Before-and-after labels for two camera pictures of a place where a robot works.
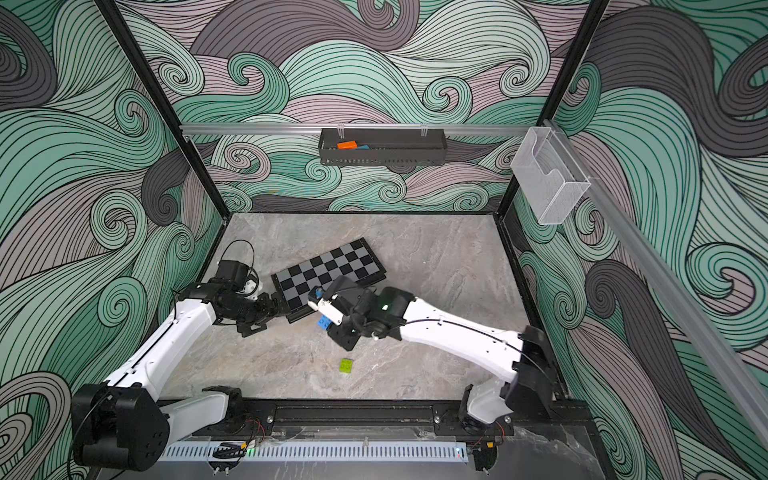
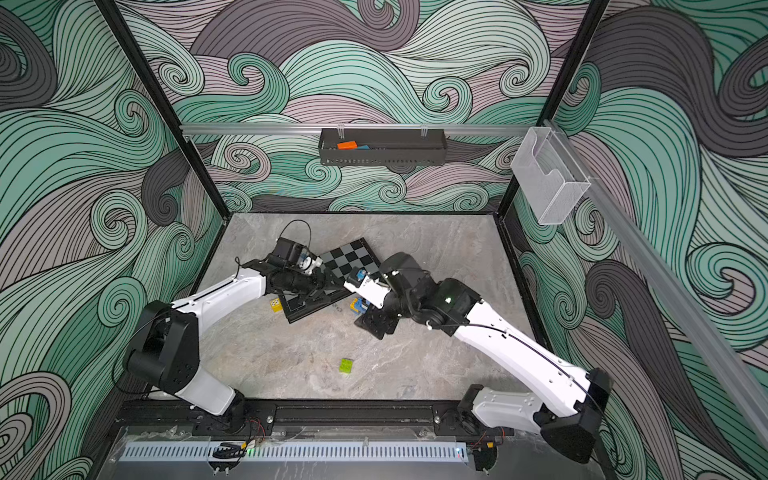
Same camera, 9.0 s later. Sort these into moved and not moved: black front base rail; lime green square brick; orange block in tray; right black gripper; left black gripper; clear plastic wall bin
Moved: right black gripper; left black gripper
Not moved: lime green square brick; clear plastic wall bin; orange block in tray; black front base rail
